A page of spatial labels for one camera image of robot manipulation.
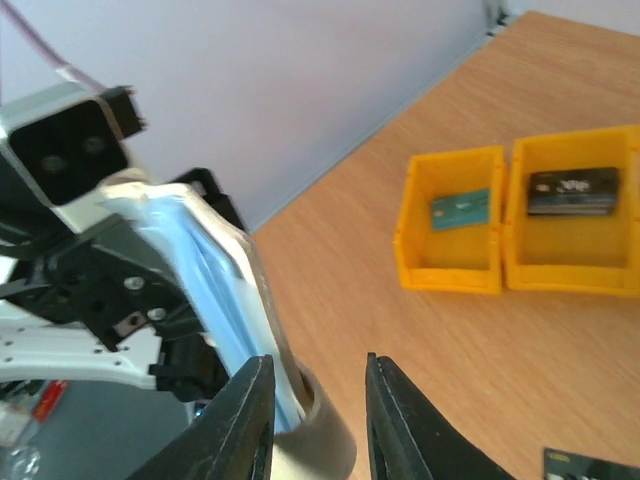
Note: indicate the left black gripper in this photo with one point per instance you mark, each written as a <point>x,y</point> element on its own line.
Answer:
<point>103,305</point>

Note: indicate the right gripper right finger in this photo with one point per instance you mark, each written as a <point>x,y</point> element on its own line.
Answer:
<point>408,438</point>

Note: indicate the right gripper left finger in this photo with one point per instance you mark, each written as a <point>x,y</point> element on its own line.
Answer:
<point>231,439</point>

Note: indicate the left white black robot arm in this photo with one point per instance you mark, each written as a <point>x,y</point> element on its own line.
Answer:
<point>85,297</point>

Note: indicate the green card in bin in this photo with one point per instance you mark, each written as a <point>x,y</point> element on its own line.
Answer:
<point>460,210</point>

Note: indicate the black card in bin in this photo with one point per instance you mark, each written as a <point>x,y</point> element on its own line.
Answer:
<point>578,192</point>

